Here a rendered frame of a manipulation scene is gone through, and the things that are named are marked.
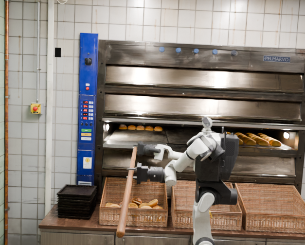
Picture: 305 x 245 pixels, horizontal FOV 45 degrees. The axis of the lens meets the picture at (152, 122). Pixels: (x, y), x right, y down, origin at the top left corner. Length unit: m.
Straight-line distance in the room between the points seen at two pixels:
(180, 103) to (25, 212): 1.78
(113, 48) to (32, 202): 1.62
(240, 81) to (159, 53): 0.78
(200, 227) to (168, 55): 1.55
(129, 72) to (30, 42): 0.92
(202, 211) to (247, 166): 1.10
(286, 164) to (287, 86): 0.72
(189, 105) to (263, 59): 0.78
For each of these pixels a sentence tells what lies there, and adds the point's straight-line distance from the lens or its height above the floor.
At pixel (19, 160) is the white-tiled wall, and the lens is 3.65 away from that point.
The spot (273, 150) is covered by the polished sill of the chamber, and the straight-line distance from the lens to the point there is 3.60.
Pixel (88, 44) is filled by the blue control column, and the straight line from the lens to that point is 3.39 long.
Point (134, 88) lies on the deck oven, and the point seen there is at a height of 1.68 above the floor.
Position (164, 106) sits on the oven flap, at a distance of 3.37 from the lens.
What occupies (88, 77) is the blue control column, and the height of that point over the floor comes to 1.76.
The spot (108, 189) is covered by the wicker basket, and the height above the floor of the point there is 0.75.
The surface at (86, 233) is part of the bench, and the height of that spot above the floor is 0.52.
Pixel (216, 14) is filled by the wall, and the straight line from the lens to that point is 3.46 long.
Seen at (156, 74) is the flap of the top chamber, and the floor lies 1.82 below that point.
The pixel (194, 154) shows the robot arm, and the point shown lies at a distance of 2.03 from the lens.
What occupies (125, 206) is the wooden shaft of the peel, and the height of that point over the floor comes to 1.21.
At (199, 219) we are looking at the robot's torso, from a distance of 2.62.
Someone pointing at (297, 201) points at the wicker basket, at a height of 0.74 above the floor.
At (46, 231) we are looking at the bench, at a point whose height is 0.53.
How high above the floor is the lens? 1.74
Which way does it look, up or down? 6 degrees down
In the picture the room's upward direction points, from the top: 3 degrees clockwise
